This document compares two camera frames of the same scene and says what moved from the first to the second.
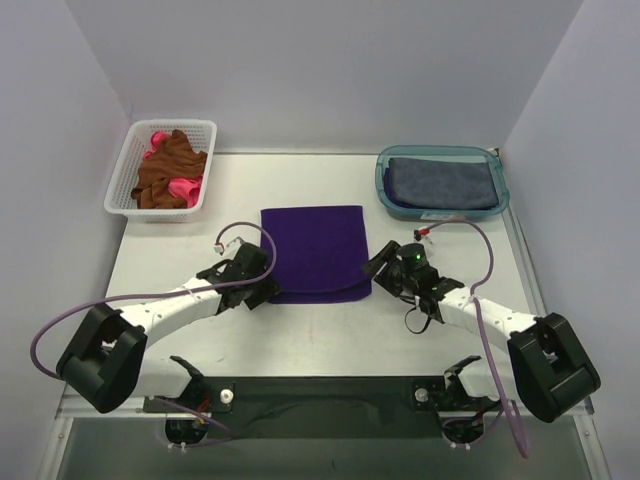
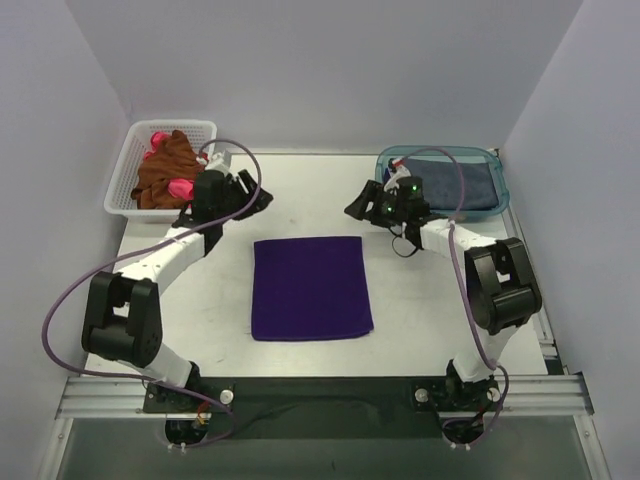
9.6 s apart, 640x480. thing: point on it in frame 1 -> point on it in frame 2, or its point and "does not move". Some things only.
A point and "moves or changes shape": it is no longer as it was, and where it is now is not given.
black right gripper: [382, 267] -> [373, 204]
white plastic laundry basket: [199, 134] does not move
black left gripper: [262, 292] -> [244, 191]
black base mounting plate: [315, 407] does not move
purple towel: [321, 252] moves or changes shape
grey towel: [442, 184] does not move
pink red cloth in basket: [190, 187] does not move
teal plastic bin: [441, 182] does not move
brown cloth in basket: [174, 159] does not move
